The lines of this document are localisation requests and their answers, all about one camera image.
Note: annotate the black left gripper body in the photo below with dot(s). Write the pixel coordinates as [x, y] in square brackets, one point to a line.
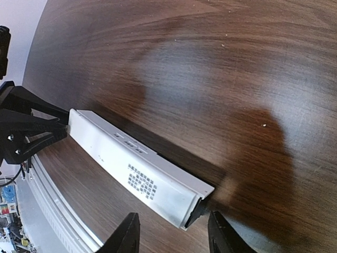
[14, 146]

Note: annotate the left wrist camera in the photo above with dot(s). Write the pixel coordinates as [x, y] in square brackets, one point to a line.
[5, 37]

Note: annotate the white remote control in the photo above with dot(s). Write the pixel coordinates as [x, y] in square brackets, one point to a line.
[168, 168]

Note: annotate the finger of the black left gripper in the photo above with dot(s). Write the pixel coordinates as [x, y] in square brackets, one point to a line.
[42, 133]
[37, 104]

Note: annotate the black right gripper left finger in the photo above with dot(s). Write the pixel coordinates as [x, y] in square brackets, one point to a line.
[125, 238]

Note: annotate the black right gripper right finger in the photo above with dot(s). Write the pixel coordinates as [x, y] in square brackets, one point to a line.
[223, 238]

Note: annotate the front aluminium rail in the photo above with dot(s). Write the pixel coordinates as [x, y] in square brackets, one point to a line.
[48, 220]

